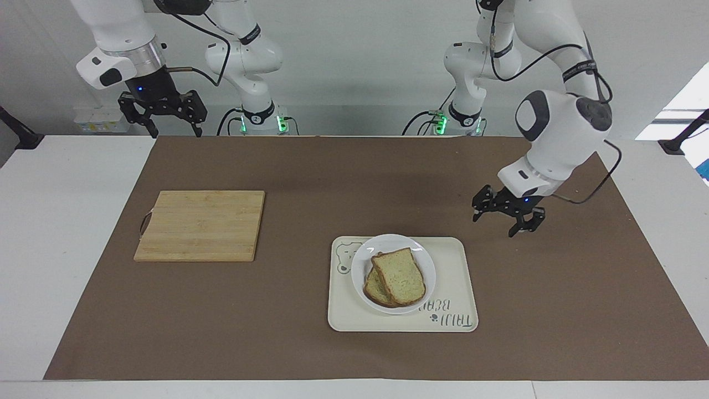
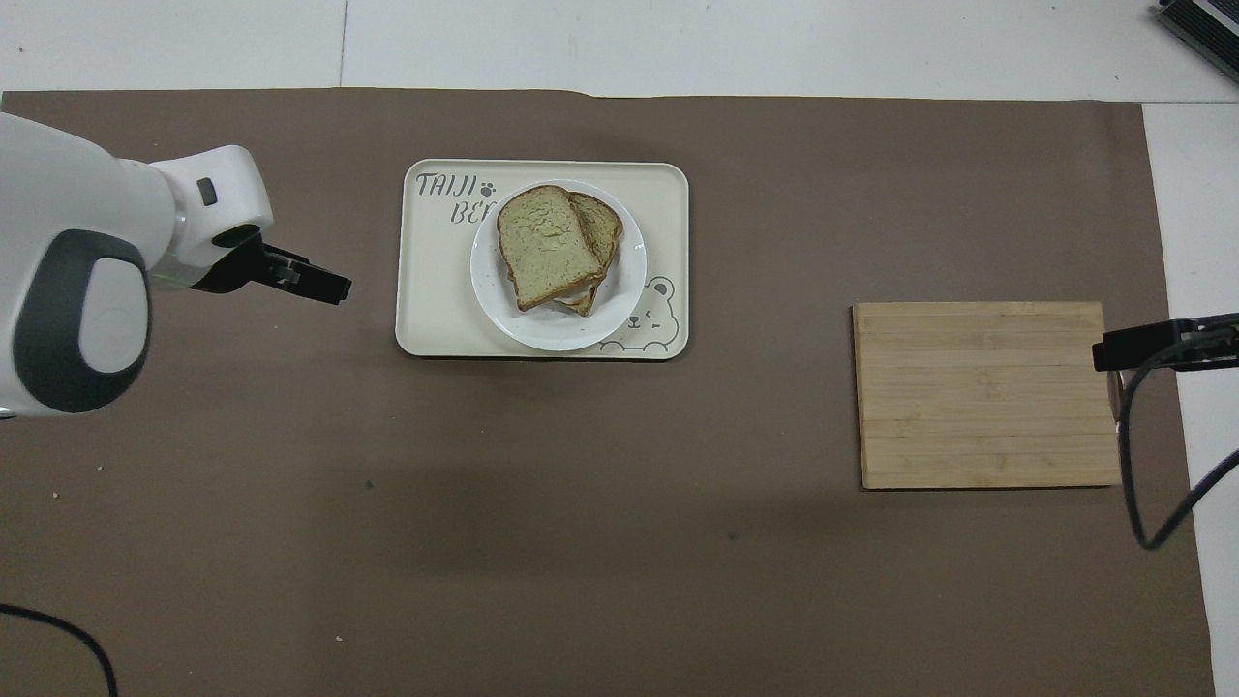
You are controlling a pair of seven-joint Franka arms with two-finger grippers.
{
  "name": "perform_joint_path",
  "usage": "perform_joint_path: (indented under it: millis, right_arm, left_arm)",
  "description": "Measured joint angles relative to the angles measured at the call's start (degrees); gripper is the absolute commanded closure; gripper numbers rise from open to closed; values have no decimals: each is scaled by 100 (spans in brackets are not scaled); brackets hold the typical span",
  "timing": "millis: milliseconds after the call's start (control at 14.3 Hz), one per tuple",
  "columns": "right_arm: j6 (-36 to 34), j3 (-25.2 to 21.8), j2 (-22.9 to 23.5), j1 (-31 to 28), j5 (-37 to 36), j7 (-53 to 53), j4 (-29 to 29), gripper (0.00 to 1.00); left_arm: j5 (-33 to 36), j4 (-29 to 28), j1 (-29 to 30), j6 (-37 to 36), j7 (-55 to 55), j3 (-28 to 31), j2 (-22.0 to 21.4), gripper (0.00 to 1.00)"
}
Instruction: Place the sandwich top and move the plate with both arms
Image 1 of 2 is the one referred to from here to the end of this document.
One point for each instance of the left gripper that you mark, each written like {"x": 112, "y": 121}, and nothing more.
{"x": 514, "y": 203}

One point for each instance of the white round plate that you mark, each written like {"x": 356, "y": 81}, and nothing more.
{"x": 365, "y": 260}

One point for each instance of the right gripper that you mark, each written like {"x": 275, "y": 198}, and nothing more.
{"x": 152, "y": 88}

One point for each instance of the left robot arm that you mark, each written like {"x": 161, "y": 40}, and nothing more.
{"x": 559, "y": 127}

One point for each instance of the wooden cutting board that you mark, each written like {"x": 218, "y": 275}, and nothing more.
{"x": 202, "y": 224}

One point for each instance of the black stand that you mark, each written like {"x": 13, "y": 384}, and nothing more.
{"x": 22, "y": 136}
{"x": 680, "y": 138}

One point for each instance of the bread slice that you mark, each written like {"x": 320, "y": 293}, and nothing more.
{"x": 401, "y": 277}
{"x": 374, "y": 291}

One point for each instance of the cream rectangular tray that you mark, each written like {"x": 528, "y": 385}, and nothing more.
{"x": 451, "y": 277}

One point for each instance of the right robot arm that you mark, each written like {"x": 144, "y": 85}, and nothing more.
{"x": 119, "y": 27}

